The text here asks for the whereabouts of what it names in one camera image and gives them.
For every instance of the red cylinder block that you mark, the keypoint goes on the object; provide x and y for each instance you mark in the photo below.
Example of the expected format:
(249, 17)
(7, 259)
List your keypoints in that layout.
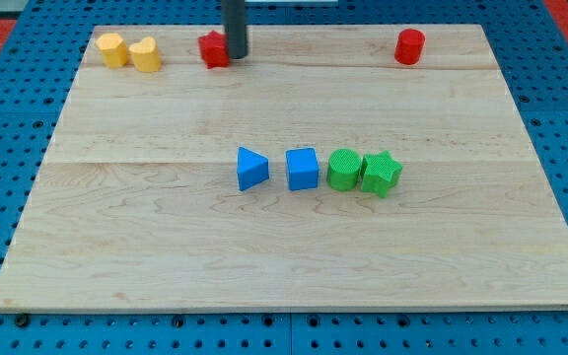
(409, 46)

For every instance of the yellow hexagon block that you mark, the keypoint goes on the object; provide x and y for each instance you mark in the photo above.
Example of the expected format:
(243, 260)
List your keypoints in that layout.
(113, 50)

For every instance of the yellow heart block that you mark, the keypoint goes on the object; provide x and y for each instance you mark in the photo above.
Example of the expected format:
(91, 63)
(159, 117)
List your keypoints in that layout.
(145, 55)

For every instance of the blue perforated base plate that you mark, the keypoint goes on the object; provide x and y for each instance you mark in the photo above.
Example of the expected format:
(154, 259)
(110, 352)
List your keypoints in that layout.
(37, 66)

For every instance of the blue triangle block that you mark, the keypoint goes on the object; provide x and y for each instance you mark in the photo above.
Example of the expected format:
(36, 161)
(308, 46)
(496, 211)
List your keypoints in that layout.
(252, 168)

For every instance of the blue cube block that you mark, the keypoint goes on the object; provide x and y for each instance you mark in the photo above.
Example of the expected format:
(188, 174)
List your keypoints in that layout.
(302, 168)

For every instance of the red star block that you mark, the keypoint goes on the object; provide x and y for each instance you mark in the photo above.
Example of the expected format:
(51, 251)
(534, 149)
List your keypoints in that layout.
(213, 50)

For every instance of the green cylinder block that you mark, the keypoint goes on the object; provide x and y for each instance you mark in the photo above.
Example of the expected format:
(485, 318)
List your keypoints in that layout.
(344, 167)

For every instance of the light wooden board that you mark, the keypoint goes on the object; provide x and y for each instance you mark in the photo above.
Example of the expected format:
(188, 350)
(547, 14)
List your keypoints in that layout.
(136, 207)

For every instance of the green star block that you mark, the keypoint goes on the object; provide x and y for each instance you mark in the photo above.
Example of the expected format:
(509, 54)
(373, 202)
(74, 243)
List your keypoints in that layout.
(379, 173)

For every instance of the grey cylindrical robot arm rod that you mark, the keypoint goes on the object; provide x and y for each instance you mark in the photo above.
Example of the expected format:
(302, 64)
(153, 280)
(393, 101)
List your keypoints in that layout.
(234, 20)

